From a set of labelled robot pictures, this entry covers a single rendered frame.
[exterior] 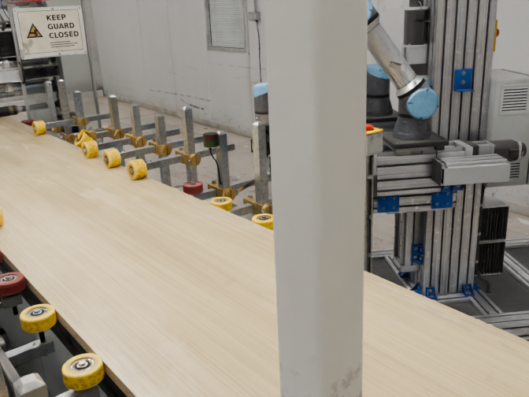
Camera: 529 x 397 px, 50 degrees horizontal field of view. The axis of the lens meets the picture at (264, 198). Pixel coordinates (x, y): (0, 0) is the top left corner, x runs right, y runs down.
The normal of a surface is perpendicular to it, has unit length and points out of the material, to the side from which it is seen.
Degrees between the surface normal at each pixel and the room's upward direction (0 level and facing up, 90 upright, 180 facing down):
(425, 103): 96
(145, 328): 0
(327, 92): 90
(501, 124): 90
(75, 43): 90
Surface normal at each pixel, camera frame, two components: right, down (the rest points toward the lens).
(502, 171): 0.10, 0.33
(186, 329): -0.04, -0.94
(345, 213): 0.62, 0.23
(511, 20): -0.81, 0.22
